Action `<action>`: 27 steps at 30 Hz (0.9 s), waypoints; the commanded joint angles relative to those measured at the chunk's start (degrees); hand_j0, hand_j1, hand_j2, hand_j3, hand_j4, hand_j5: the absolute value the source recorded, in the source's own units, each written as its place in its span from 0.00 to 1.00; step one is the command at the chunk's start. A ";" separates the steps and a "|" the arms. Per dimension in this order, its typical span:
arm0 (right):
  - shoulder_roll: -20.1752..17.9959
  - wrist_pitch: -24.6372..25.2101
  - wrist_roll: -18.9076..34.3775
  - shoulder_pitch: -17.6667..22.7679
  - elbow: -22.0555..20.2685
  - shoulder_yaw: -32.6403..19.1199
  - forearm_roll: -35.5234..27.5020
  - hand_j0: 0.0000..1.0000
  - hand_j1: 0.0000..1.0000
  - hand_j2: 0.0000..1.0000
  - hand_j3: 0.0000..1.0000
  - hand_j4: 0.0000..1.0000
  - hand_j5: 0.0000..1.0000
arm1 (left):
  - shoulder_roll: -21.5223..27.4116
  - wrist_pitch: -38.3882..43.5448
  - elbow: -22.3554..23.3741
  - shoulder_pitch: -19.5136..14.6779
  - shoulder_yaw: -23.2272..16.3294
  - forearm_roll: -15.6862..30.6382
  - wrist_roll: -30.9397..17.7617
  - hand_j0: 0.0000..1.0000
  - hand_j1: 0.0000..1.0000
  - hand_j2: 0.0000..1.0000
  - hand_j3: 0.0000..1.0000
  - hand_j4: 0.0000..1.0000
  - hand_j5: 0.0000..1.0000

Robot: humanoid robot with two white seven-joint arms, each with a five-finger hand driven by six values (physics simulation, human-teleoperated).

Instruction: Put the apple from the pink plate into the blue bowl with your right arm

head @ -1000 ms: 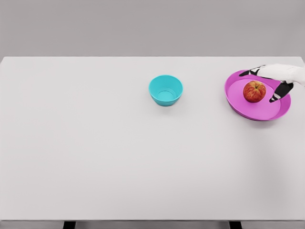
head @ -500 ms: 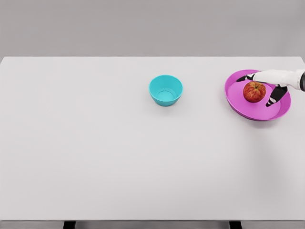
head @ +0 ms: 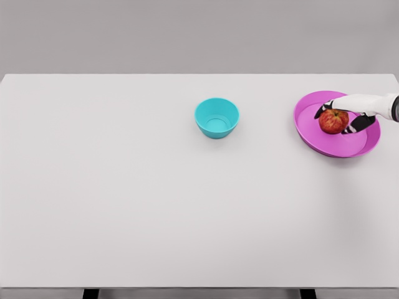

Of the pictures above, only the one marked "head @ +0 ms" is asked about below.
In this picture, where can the blue bowl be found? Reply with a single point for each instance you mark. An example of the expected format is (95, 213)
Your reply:
(217, 120)

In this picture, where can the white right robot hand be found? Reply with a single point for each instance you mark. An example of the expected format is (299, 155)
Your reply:
(349, 102)

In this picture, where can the pink plate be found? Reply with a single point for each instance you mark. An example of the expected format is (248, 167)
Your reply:
(311, 130)

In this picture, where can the red apple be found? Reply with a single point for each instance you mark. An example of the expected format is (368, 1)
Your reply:
(333, 121)

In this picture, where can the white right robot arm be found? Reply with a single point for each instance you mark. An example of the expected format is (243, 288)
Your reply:
(388, 106)

